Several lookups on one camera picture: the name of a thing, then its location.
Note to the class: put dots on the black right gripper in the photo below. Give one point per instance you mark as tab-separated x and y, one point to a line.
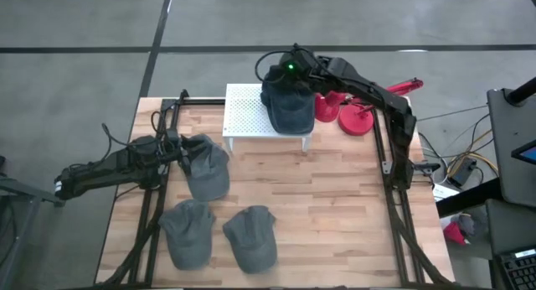
299	74

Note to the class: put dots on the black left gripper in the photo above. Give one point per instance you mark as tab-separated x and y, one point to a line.
173	153

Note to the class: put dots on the grey baseball cap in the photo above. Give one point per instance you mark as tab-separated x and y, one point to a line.
188	239
209	177
251	244

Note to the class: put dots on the dark blue denim cap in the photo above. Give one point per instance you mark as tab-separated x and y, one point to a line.
293	110

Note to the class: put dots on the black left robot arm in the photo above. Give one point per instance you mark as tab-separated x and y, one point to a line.
104	168

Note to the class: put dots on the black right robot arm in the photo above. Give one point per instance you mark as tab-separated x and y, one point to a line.
377	93

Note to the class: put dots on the white perforated metal shelf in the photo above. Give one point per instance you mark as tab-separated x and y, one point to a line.
245	114

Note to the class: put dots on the red desk lamp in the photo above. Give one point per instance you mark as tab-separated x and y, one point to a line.
356	121

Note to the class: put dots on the grey metal stand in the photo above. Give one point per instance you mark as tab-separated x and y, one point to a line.
25	193

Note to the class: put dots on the white paper sheet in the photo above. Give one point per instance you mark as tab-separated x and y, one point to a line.
444	193

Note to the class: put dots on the black power box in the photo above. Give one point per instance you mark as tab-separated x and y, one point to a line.
460	172

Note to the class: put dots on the black bar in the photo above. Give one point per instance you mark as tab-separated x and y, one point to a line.
465	200

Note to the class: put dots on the red cloth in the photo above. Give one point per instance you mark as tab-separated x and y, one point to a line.
454	233

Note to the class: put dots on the black pole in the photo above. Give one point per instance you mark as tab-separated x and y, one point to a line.
521	95

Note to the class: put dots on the grey cart top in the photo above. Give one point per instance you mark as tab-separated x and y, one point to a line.
511	172

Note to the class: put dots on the tablet with blue screen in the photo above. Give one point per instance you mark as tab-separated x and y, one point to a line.
528	153

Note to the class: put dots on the black keyboard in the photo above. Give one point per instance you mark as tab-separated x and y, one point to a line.
519	273

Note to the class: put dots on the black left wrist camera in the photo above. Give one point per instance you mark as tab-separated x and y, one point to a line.
172	136

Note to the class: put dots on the black aluminium frame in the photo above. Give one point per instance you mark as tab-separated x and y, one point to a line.
205	101

